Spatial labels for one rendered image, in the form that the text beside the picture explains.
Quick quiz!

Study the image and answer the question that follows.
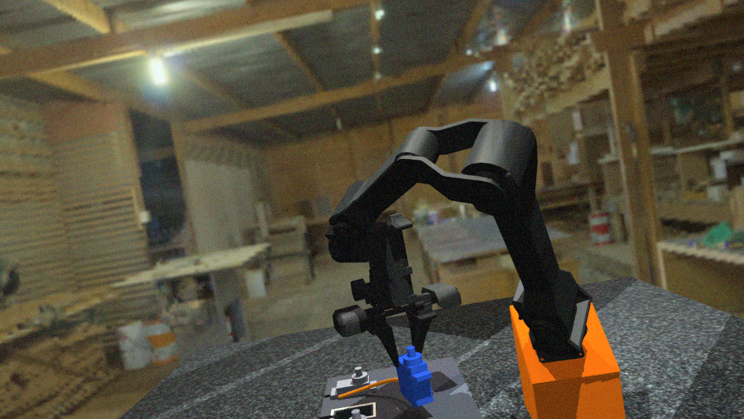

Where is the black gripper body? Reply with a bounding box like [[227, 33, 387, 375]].
[[333, 259, 462, 338]]

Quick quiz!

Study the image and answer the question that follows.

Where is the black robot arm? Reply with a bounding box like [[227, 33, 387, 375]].
[[325, 118, 592, 363]]

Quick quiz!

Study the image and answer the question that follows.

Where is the blue micro servo with orange cable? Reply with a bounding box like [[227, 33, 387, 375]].
[[338, 346, 434, 407]]

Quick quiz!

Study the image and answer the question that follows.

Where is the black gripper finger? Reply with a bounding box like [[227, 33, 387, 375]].
[[366, 324, 399, 367], [406, 311, 437, 354]]

